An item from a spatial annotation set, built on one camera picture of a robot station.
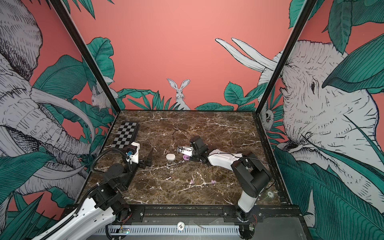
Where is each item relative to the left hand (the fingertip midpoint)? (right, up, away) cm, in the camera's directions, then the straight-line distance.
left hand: (143, 144), depth 71 cm
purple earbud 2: (+35, -24, +15) cm, 45 cm away
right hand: (+21, -5, +21) cm, 30 cm away
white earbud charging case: (+9, -11, +22) cm, 27 cm away
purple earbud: (+23, -24, +13) cm, 36 cm away
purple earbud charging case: (+19, -11, +22) cm, 31 cm away
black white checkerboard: (-23, +2, +30) cm, 38 cm away
